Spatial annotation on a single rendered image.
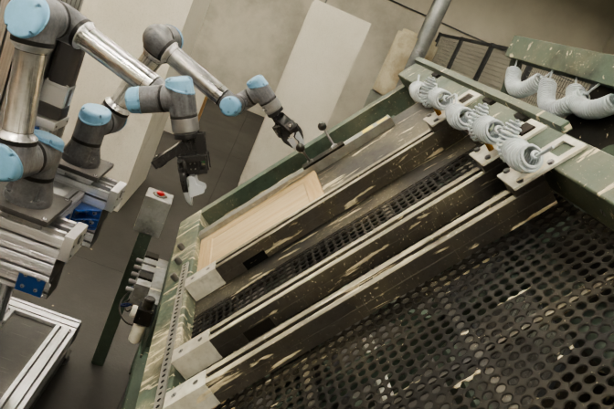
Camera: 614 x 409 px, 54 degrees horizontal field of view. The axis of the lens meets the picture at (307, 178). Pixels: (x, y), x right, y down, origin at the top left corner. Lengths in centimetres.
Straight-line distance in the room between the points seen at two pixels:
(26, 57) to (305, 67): 427
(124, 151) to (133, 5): 105
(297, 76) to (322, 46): 37
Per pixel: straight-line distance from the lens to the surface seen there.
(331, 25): 589
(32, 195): 209
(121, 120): 262
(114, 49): 190
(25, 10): 185
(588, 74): 235
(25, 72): 189
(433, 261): 148
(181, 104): 167
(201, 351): 176
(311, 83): 593
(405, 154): 204
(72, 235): 210
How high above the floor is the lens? 194
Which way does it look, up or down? 14 degrees down
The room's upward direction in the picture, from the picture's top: 24 degrees clockwise
